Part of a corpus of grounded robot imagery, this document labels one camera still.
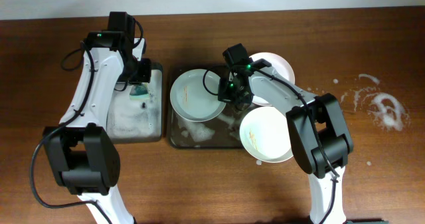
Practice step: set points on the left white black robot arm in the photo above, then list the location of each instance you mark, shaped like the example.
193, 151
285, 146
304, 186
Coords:
81, 155

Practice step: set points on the pink-white plate with stain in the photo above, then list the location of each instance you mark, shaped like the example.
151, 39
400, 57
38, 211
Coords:
279, 67

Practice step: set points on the green yellow sponge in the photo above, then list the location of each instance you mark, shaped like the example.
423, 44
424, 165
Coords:
139, 92

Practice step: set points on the cream plate with stain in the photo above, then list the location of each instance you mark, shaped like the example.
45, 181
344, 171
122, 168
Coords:
264, 135

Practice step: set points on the grey-white plate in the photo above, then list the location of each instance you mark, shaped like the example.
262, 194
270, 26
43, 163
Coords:
191, 97

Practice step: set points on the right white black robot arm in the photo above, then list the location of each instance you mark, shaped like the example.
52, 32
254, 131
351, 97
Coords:
319, 136

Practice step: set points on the small soapy black tray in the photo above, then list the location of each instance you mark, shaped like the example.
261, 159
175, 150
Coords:
135, 121

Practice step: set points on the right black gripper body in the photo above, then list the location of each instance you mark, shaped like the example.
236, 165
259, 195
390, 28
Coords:
242, 103

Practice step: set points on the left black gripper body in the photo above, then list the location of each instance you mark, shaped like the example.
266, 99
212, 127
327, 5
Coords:
141, 80

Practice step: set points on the large dark foamy tray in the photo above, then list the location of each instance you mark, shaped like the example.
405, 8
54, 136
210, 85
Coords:
222, 132

